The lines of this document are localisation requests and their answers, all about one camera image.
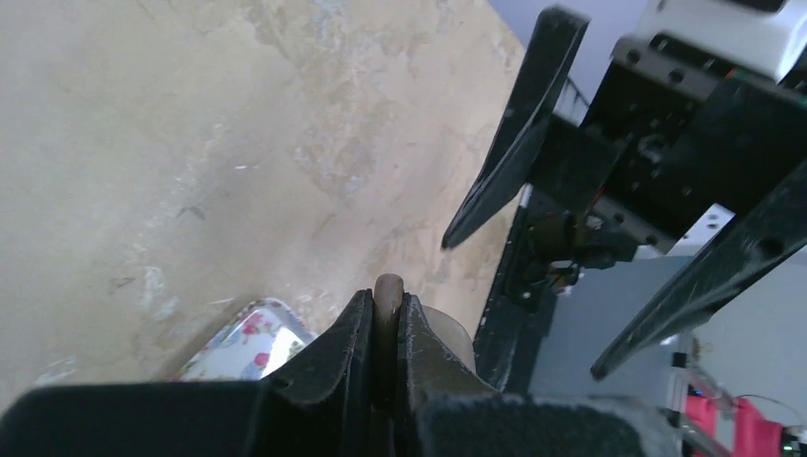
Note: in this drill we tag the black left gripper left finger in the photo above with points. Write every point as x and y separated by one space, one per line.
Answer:
317 404

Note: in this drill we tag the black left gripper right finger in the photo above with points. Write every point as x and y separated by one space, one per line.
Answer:
446 409

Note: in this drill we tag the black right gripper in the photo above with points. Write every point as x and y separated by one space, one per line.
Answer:
671 132

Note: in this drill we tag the small brown mug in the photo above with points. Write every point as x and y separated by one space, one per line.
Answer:
388 296

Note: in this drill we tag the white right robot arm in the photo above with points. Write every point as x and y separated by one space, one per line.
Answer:
706 230

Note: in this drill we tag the floral serving tray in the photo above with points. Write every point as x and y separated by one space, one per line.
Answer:
262 337

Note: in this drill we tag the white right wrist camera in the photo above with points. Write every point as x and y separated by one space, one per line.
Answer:
767 37

